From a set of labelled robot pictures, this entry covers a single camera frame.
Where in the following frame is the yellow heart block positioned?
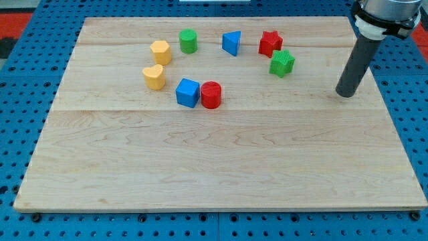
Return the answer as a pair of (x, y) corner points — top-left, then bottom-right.
(142, 64), (166, 90)

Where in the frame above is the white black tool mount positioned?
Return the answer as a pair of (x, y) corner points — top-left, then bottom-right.
(351, 1), (421, 40)

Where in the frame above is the red cylinder block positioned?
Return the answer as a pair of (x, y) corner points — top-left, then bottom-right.
(201, 81), (222, 109)

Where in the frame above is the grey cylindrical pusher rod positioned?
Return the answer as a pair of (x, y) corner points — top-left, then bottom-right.
(335, 34), (381, 98)

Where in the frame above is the red star block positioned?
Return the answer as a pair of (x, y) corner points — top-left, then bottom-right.
(258, 31), (283, 58)

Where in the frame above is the light wooden board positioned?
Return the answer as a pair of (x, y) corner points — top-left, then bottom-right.
(14, 17), (427, 213)

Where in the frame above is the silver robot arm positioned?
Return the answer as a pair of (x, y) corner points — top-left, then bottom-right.
(335, 0), (422, 98)

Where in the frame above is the blue triangle block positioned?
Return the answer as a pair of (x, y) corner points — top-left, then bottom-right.
(222, 31), (241, 56)

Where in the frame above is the yellow hexagon block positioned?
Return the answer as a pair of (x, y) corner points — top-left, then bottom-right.
(150, 40), (172, 66)

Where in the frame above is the green cylinder block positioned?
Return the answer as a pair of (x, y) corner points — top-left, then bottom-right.
(179, 29), (198, 54)

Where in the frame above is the green star block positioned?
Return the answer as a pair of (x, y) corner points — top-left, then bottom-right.
(269, 50), (295, 78)

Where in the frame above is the blue cube block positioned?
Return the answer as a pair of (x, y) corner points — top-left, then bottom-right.
(175, 78), (200, 108)

